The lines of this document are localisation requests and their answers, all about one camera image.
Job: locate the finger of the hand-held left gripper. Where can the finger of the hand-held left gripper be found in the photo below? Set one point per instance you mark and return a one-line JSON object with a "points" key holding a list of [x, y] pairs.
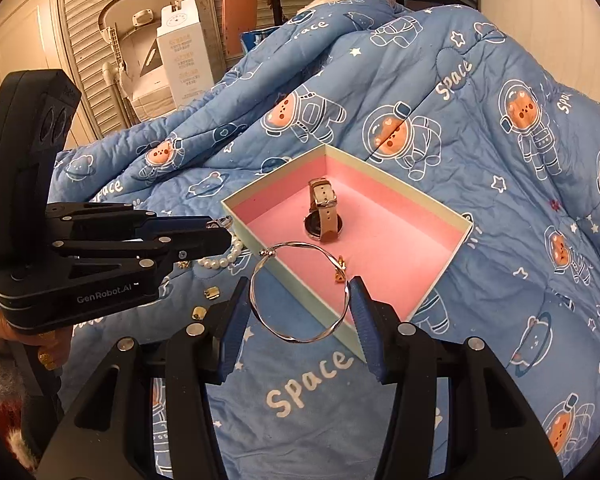
{"points": [[195, 246], [180, 223]]}

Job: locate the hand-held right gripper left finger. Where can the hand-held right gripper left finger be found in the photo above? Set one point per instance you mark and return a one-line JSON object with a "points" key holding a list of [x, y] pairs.
{"points": [[232, 325]]}

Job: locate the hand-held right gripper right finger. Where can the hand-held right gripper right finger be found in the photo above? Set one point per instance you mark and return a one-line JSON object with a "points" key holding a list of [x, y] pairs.
{"points": [[367, 330]]}

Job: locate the silver twisted bangle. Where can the silver twisted bangle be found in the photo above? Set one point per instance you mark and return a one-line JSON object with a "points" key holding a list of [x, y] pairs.
{"points": [[263, 252]]}

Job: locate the pink lined jewelry box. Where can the pink lined jewelry box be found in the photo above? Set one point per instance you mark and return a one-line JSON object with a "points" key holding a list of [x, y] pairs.
{"points": [[380, 260]]}

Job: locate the person's left hand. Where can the person's left hand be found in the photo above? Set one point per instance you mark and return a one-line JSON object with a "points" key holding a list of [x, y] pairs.
{"points": [[10, 331]]}

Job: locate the small gold earring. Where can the small gold earring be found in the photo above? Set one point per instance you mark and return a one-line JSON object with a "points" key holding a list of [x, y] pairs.
{"points": [[339, 274], [212, 293], [198, 312]]}

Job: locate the white louvered closet door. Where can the white louvered closet door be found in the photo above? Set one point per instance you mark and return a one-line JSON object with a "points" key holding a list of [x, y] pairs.
{"points": [[85, 10]]}

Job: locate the white baby high chair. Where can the white baby high chair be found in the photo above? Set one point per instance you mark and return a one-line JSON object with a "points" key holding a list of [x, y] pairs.
{"points": [[135, 35]]}

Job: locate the tall white carton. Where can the tall white carton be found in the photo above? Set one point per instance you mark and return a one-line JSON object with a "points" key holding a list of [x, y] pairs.
{"points": [[185, 50]]}

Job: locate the blue tissue package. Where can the blue tissue package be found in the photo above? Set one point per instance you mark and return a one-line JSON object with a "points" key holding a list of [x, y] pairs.
{"points": [[252, 39]]}

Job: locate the blue printed blanket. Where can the blue printed blanket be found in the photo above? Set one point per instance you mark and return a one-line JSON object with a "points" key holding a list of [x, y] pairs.
{"points": [[430, 135]]}

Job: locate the tall leaning board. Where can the tall leaning board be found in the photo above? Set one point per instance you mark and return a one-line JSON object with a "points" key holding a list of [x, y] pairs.
{"points": [[237, 5]]}

